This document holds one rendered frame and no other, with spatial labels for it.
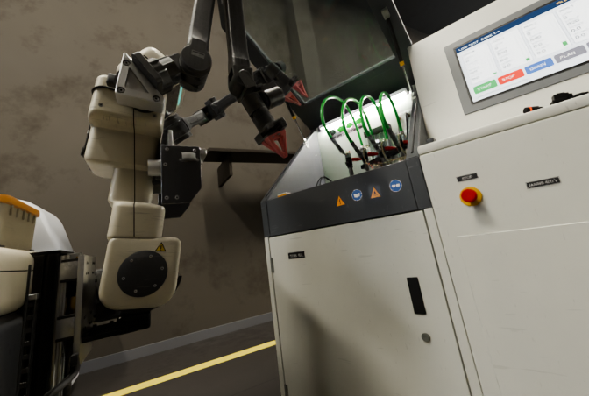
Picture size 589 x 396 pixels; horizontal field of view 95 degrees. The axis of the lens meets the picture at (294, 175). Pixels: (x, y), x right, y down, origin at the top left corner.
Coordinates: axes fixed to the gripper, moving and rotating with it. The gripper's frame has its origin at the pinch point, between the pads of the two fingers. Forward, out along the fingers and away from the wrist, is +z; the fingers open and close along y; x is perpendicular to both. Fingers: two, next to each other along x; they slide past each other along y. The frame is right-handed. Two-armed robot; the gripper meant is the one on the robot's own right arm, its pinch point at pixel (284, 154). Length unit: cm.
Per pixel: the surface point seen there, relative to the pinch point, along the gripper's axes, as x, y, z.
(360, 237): -13.2, 6.8, 36.4
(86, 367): 113, 233, 50
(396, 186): -25.2, -7.6, 26.5
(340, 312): 2, 19, 55
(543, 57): -80, -40, 16
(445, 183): -28.9, -20.1, 31.2
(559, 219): -30, -39, 47
